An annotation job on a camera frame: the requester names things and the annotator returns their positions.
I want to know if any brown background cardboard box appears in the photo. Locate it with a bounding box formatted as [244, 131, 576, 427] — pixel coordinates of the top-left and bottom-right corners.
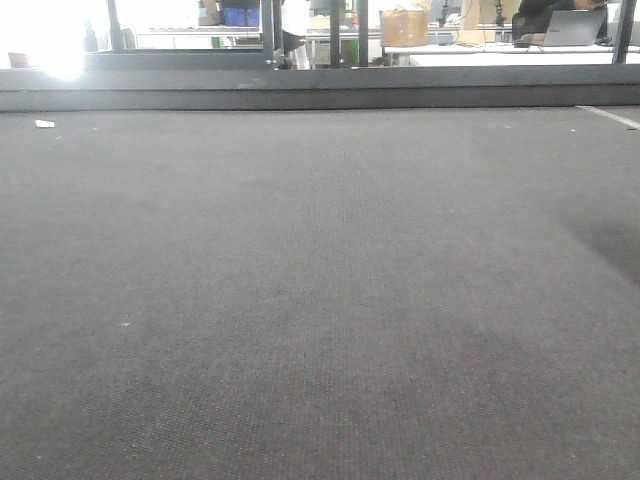
[379, 9, 428, 47]

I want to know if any white background desk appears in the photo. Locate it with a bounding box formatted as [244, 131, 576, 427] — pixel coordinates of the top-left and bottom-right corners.
[384, 44, 614, 67]

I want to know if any blue background crate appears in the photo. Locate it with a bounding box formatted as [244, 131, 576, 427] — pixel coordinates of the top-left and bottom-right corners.
[221, 7, 260, 27]

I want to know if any seated person in black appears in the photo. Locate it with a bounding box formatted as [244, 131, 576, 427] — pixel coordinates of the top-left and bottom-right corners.
[512, 0, 608, 43]

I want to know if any grey open laptop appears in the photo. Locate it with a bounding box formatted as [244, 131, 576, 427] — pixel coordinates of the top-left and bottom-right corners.
[542, 10, 607, 47]

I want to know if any black metal frame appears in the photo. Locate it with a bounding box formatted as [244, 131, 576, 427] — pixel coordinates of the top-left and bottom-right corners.
[85, 1, 370, 70]

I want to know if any dark conveyor end rail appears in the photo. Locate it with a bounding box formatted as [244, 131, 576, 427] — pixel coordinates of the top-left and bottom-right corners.
[1, 64, 639, 112]

